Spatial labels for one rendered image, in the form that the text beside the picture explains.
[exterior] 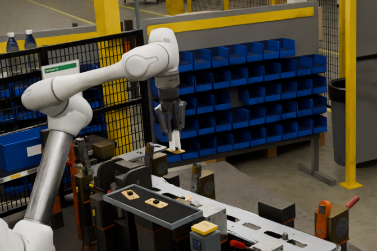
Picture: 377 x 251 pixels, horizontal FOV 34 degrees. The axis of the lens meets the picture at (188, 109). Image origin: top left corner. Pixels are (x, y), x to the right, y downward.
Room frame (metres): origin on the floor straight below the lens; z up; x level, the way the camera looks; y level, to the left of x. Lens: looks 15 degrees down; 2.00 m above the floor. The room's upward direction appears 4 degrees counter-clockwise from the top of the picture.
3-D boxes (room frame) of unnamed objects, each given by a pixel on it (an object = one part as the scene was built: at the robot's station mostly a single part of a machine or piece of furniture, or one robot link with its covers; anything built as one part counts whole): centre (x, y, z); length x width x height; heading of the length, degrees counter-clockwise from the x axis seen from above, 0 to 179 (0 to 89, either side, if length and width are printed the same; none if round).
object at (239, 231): (2.34, 0.03, 1.00); 1.38 x 0.22 x 0.02; 41
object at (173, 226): (1.96, 0.15, 1.16); 0.37 x 0.14 x 0.02; 41
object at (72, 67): (3.18, 0.65, 1.30); 0.23 x 0.02 x 0.31; 131
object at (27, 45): (3.18, 0.78, 1.53); 0.07 x 0.07 x 0.20
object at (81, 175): (2.58, 0.49, 0.87); 0.10 x 0.07 x 0.35; 131
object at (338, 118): (5.34, -1.49, 0.36); 0.50 x 0.50 x 0.73
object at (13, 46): (3.12, 0.86, 1.53); 0.07 x 0.07 x 0.20
